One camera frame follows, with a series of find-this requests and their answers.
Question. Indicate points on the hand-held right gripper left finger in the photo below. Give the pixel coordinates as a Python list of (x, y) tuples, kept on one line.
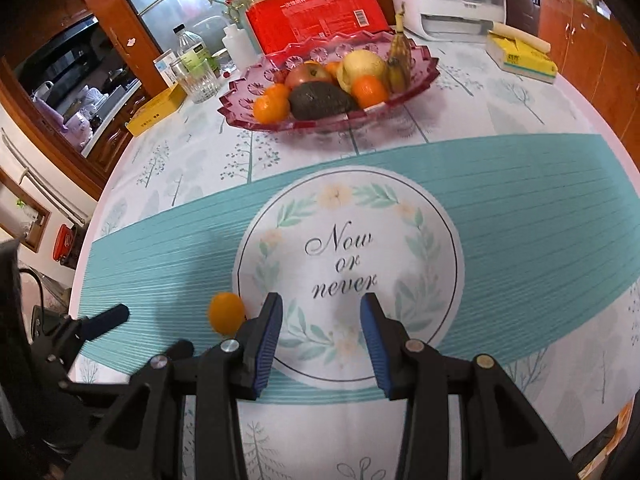
[(265, 355)]

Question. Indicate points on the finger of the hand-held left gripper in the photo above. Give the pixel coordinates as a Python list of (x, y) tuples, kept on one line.
[(107, 320), (100, 392)]

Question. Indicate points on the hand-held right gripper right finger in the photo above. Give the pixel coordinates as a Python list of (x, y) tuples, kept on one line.
[(375, 350)]

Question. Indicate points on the small yellow-orange orange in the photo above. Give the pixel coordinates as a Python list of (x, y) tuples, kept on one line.
[(226, 314)]

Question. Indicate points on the dark avocado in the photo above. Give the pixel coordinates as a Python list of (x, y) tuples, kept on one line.
[(320, 101)]

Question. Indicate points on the red glass tray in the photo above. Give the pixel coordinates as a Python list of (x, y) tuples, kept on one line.
[(250, 85)]

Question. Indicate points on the brown overripe banana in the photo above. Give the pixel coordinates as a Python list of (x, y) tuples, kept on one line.
[(398, 67)]

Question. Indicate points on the red plastic container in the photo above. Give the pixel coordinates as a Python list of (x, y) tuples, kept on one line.
[(64, 242)]

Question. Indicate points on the printed teal white tablecloth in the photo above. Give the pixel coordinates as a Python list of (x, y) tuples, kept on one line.
[(500, 185)]

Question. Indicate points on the yellow flat box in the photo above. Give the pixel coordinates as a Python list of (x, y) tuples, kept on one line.
[(150, 110)]

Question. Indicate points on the clear drinking glass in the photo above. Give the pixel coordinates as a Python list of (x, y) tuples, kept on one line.
[(197, 82)]

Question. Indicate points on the small white blue box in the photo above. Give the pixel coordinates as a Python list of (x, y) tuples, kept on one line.
[(164, 67)]

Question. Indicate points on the small dark red fruit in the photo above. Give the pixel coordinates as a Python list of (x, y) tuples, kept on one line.
[(281, 76)]

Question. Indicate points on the clear bottle with green label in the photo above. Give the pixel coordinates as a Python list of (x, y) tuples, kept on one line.
[(192, 52)]

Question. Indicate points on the yellow pear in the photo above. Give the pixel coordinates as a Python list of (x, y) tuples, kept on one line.
[(360, 67)]

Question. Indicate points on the red apple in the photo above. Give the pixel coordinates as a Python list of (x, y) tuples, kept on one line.
[(307, 75)]

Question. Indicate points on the white plastic bottle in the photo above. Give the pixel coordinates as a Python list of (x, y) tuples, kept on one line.
[(239, 47)]

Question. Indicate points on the yellow green tissue box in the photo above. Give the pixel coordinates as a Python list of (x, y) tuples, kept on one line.
[(525, 62)]

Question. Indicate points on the red plastic package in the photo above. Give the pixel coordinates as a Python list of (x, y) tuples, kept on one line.
[(315, 15)]

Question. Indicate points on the white countertop appliance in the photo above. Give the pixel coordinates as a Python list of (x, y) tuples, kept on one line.
[(450, 10)]

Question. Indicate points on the wooden cabinet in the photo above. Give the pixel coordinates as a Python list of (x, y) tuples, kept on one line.
[(575, 35)]

